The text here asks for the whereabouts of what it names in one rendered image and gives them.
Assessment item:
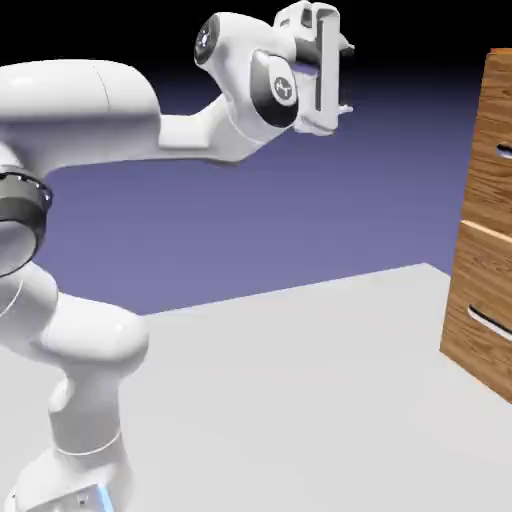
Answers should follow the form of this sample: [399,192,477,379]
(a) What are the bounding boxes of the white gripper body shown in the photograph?
[296,2,344,136]

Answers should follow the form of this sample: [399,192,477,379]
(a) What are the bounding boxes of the tall wooden drawer front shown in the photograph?
[460,59,512,238]

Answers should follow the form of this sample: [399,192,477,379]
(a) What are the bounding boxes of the wooden cabinet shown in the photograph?
[438,47,512,404]

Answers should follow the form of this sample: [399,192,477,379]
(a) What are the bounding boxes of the short wooden drawer front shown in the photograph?
[439,220,512,404]

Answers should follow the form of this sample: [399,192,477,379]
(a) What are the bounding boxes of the long curved metal handle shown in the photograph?
[466,303,512,344]

